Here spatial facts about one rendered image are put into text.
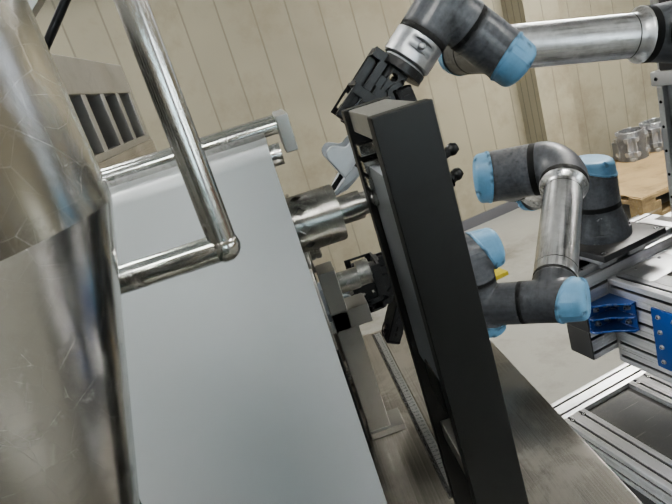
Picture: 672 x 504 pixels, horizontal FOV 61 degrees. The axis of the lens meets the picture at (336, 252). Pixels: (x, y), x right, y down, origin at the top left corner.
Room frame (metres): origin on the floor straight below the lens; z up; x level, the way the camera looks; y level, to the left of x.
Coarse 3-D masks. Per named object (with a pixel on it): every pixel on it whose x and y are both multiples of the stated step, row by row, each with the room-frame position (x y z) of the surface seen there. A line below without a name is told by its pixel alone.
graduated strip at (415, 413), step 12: (372, 336) 1.16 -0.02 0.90; (384, 348) 1.09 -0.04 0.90; (384, 360) 1.04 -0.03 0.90; (396, 372) 0.98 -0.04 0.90; (396, 384) 0.94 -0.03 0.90; (408, 396) 0.89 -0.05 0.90; (408, 408) 0.86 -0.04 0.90; (420, 420) 0.82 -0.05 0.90; (420, 432) 0.78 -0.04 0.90; (432, 444) 0.75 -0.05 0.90; (432, 456) 0.72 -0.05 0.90; (444, 480) 0.67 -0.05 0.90
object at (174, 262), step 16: (160, 256) 0.31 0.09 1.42; (176, 256) 0.30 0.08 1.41; (192, 256) 0.30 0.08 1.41; (208, 256) 0.30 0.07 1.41; (224, 256) 0.30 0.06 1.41; (128, 272) 0.30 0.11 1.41; (144, 272) 0.30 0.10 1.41; (160, 272) 0.30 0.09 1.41; (176, 272) 0.30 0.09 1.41; (128, 288) 0.30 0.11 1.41
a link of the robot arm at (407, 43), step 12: (396, 36) 0.85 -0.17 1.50; (408, 36) 0.84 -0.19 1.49; (420, 36) 0.83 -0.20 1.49; (396, 48) 0.84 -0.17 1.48; (408, 48) 0.83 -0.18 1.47; (420, 48) 0.83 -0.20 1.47; (432, 48) 0.84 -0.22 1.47; (408, 60) 0.84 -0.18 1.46; (420, 60) 0.83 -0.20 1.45; (432, 60) 0.84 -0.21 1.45; (420, 72) 0.85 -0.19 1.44
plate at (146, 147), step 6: (138, 144) 1.56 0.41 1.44; (144, 144) 1.61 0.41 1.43; (150, 144) 1.69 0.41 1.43; (126, 150) 1.40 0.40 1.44; (132, 150) 1.46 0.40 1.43; (138, 150) 1.52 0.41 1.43; (144, 150) 1.59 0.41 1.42; (150, 150) 1.66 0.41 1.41; (156, 150) 1.74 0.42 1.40; (114, 156) 1.28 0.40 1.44; (120, 156) 1.32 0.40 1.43; (126, 156) 1.38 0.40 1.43; (132, 156) 1.43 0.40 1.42; (138, 156) 1.49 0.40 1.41; (102, 162) 1.18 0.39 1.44; (108, 162) 1.21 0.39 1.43; (114, 162) 1.26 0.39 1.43; (120, 162) 1.30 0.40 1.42; (102, 168) 1.16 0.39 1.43
